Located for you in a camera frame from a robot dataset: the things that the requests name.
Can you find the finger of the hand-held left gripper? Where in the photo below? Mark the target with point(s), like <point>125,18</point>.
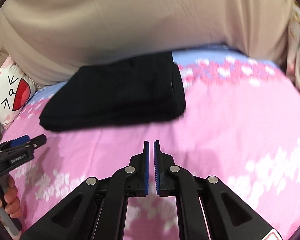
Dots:
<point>19,140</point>
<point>38,140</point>

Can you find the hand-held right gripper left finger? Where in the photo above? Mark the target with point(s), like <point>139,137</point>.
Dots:
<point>146,175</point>

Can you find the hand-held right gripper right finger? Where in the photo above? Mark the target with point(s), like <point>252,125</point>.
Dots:
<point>157,175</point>

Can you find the black pants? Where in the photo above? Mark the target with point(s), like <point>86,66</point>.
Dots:
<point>115,97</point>

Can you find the person's left hand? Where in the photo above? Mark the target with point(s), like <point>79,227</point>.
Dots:
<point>12,197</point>

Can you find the white cat face pillow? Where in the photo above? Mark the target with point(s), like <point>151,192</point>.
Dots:
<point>12,90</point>

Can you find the pink floral bedsheet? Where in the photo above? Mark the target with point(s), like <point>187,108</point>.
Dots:
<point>215,135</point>

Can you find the pale floral cloth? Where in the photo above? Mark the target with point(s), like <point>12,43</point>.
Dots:
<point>298,42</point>

